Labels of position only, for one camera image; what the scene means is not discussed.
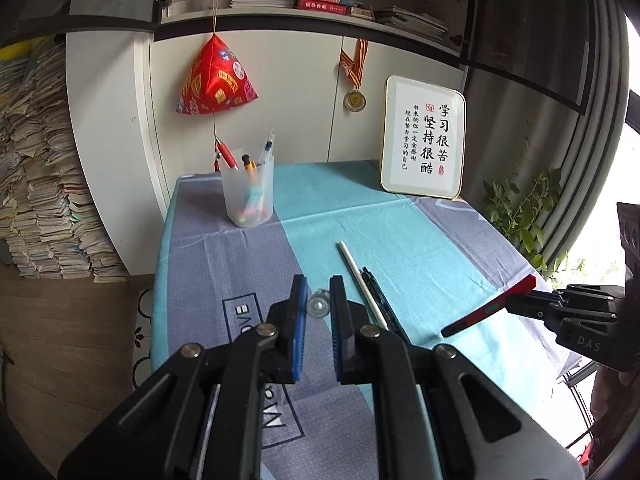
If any person's right forearm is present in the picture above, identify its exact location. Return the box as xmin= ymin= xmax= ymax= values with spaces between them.
xmin=587 ymin=360 xmax=640 ymax=480

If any yellow plush toy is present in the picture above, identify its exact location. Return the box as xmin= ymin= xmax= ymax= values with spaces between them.
xmin=0 ymin=42 xmax=32 ymax=62

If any slanted stack of booklets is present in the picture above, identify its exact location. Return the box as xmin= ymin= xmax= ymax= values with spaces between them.
xmin=375 ymin=6 xmax=449 ymax=44

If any translucent plastic pen cup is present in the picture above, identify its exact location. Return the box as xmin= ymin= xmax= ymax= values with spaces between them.
xmin=220 ymin=152 xmax=276 ymax=228

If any blue and grey printed tablecloth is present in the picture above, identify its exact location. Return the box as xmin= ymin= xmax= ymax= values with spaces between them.
xmin=152 ymin=160 xmax=586 ymax=480

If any tall pile of paper booklets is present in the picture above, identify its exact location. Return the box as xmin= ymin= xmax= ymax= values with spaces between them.
xmin=0 ymin=35 xmax=132 ymax=284

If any stack of red books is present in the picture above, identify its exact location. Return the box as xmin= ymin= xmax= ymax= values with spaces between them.
xmin=298 ymin=0 xmax=374 ymax=22

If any red pyramid hanging ornament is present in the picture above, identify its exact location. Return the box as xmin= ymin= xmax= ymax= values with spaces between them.
xmin=175 ymin=0 xmax=258 ymax=171

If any green potted plant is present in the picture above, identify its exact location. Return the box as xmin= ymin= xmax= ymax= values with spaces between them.
xmin=482 ymin=167 xmax=564 ymax=274

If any white pen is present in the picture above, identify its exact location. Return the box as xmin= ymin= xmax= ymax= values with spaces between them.
xmin=338 ymin=241 xmax=388 ymax=328

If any gold medal with striped ribbon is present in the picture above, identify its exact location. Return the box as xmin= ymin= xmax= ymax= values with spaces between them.
xmin=339 ymin=38 xmax=369 ymax=112

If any white bookshelf cabinet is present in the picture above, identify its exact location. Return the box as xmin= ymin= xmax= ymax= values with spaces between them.
xmin=65 ymin=0 xmax=476 ymax=277

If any framed calligraphy sign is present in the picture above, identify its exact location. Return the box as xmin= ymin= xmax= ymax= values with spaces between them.
xmin=379 ymin=75 xmax=467 ymax=200

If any grey curtain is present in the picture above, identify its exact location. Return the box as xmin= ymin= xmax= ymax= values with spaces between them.
xmin=540 ymin=0 xmax=632 ymax=272

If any orange pen with black tip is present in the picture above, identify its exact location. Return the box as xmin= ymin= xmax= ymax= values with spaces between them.
xmin=241 ymin=154 xmax=261 ymax=187

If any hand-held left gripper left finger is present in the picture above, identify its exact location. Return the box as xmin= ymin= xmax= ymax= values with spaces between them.
xmin=57 ymin=275 xmax=308 ymax=480

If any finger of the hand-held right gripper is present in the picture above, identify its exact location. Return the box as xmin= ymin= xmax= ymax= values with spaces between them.
xmin=507 ymin=305 xmax=622 ymax=334
xmin=506 ymin=285 xmax=627 ymax=309

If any clear pen with yellow grip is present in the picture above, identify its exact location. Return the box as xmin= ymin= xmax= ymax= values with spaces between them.
xmin=307 ymin=287 xmax=331 ymax=320

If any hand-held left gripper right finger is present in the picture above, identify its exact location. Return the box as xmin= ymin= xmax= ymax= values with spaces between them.
xmin=329 ymin=275 xmax=587 ymax=480

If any red pen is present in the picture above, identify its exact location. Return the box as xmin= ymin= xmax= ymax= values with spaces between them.
xmin=441 ymin=275 xmax=537 ymax=337
xmin=215 ymin=136 xmax=241 ymax=171

